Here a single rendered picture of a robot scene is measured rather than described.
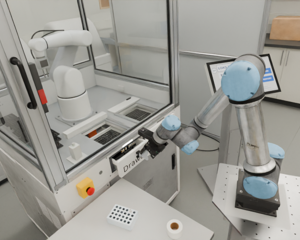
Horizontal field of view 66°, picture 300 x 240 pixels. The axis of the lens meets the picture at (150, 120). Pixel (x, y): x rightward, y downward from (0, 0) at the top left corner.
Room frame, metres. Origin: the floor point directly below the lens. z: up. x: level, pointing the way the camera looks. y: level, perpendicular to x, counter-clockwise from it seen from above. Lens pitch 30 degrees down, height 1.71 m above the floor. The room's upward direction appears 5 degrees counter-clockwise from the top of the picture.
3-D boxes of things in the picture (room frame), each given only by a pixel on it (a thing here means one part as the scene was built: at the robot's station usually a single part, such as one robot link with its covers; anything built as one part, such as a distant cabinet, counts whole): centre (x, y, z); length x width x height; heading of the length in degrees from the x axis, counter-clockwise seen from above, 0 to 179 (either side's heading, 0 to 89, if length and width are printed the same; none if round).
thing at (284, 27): (3.46, -2.12, 1.04); 0.41 x 0.32 x 0.28; 47
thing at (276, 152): (0.76, -0.49, 1.02); 0.13 x 0.12 x 0.14; 146
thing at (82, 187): (0.83, 0.34, 0.88); 0.07 x 0.05 x 0.07; 138
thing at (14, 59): (0.76, 0.41, 1.45); 0.05 x 0.03 x 0.19; 48
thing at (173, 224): (0.63, -0.07, 0.78); 0.07 x 0.07 x 0.04
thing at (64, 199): (1.44, 0.47, 0.87); 1.02 x 0.95 x 0.14; 138
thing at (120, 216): (0.72, 0.17, 0.78); 0.12 x 0.08 x 0.04; 64
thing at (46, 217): (1.45, 0.46, 0.40); 1.03 x 0.95 x 0.80; 138
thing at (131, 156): (1.05, 0.09, 0.87); 0.29 x 0.02 x 0.11; 138
